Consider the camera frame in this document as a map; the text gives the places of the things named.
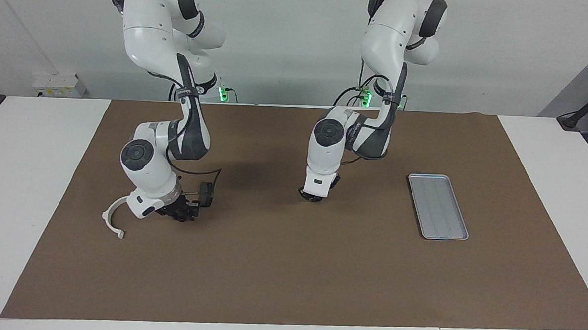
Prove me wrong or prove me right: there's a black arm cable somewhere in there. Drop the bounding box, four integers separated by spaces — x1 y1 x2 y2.
164 150 223 202
341 73 408 165

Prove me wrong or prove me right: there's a black left base cable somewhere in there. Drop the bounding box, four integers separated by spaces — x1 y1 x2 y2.
333 85 372 108

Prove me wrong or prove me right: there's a white power strip box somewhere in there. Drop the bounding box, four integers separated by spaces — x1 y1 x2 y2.
32 72 88 99

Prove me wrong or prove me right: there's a black angled stand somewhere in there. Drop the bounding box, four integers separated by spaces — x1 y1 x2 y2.
556 77 588 131

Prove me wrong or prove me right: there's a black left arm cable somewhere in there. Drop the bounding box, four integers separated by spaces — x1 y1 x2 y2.
341 73 408 165

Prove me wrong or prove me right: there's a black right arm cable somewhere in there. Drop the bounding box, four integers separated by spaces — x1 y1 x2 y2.
164 150 223 202

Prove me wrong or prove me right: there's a brown table mat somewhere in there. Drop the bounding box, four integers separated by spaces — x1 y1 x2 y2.
0 93 588 330

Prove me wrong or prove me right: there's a white curved plastic bracket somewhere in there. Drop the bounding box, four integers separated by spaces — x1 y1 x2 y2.
101 195 129 240

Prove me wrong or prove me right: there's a short grey brake pad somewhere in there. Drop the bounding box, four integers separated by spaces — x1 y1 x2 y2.
198 181 215 208

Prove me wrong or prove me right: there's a silver metal tray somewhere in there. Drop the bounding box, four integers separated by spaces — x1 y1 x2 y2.
405 173 471 241

